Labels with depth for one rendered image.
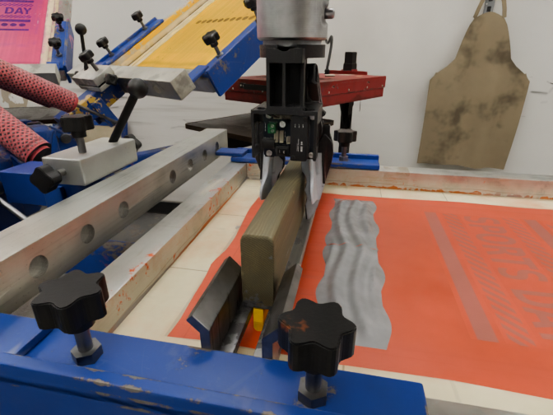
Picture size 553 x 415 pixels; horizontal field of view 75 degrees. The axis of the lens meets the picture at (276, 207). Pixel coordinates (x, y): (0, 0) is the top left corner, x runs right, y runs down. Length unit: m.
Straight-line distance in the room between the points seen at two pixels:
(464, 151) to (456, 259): 2.05
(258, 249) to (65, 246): 0.21
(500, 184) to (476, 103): 1.75
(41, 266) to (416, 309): 0.38
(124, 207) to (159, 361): 0.27
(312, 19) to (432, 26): 2.10
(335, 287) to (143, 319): 0.20
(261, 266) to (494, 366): 0.21
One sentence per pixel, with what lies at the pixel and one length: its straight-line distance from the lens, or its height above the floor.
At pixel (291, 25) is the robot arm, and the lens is 0.39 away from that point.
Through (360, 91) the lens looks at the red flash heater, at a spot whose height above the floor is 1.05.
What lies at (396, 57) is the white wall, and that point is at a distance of 2.45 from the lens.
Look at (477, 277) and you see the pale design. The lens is 0.50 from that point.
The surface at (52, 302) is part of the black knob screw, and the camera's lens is 0.26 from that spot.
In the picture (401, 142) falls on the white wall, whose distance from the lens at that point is 2.52.
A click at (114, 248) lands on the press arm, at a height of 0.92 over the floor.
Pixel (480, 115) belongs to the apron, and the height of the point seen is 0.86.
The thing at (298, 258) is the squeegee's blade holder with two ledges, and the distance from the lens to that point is 0.39.
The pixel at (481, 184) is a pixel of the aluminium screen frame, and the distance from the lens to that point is 0.77.
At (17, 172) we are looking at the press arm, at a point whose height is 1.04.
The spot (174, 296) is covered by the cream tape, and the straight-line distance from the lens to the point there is 0.42.
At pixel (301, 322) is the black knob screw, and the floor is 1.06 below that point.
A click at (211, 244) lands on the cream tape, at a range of 0.51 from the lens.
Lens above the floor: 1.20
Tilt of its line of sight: 23 degrees down
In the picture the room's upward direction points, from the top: straight up
